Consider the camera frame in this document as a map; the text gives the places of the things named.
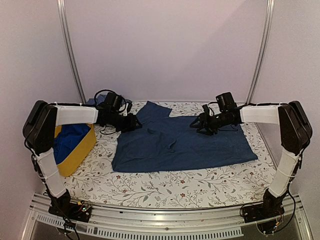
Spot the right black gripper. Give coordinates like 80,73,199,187
190,111,232,137

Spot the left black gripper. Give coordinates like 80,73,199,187
109,111,143,134

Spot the teal blue t-shirt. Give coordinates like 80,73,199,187
111,101,258,173

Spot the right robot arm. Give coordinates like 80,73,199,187
189,92,313,218

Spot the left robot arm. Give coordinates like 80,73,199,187
22,89,142,217

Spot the yellow laundry basket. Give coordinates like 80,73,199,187
54,124,97,177

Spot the folded blue checkered shirt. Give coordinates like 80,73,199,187
86,94,106,106

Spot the royal blue garment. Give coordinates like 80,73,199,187
53,123,91,165

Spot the floral tablecloth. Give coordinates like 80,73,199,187
56,100,285,209

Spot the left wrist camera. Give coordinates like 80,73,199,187
122,102,132,117

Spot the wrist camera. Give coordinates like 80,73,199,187
122,102,132,117
202,104,214,117

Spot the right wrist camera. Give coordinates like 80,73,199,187
202,104,214,117

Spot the front aluminium rail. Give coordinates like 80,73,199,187
22,193,316,240

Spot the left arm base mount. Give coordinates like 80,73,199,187
48,190,92,223

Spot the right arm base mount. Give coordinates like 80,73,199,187
239,189,287,235

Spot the left aluminium frame post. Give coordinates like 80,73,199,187
56,0,86,103

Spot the aluminium frame post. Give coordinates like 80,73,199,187
245,0,275,105
56,0,86,103

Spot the right aluminium frame post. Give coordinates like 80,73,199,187
245,0,275,105

